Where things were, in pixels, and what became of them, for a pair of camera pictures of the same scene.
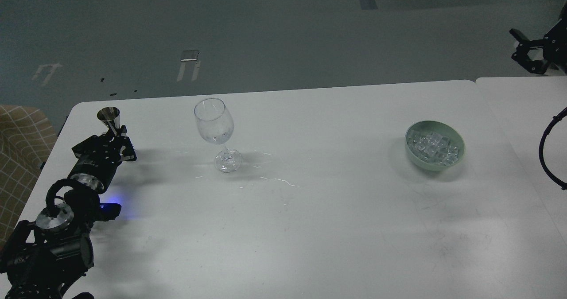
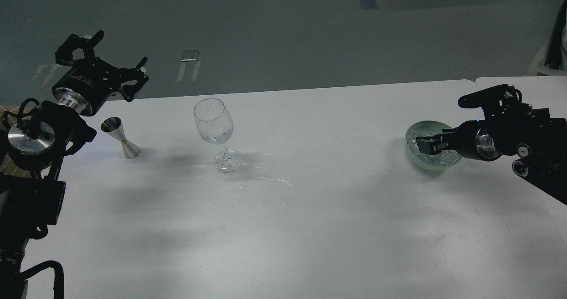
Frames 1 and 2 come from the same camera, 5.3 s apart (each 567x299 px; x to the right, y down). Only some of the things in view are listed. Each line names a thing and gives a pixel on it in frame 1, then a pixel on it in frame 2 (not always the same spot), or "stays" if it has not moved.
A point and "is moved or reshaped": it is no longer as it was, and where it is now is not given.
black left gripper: x=94 y=168 -> x=84 y=88
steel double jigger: x=110 y=115 is moved or reshaped
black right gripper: x=521 y=55 -> x=473 y=139
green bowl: x=434 y=145 stays
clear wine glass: x=215 y=124 stays
